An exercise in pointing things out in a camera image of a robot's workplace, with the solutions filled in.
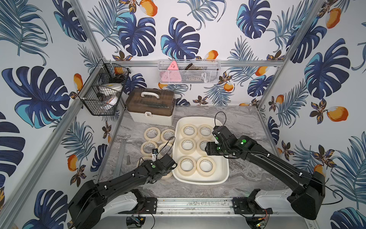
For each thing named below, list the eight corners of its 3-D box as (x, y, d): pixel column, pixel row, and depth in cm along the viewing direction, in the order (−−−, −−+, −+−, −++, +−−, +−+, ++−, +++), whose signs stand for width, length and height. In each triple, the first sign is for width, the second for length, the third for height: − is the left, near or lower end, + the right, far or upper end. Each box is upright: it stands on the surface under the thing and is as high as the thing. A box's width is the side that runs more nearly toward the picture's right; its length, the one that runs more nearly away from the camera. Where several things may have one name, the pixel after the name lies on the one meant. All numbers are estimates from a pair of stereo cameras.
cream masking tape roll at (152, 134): (143, 141, 101) (142, 138, 99) (146, 129, 108) (145, 127, 105) (159, 141, 101) (158, 138, 99) (161, 129, 108) (160, 127, 105)
